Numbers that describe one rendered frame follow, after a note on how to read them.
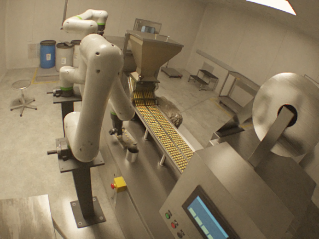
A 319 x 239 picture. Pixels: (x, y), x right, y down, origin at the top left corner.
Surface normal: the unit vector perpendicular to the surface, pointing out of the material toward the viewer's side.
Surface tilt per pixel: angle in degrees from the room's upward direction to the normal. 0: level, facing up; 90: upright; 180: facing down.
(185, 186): 90
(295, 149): 90
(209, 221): 90
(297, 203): 0
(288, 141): 90
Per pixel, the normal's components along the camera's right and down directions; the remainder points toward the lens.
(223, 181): 0.26, -0.80
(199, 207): -0.84, 0.09
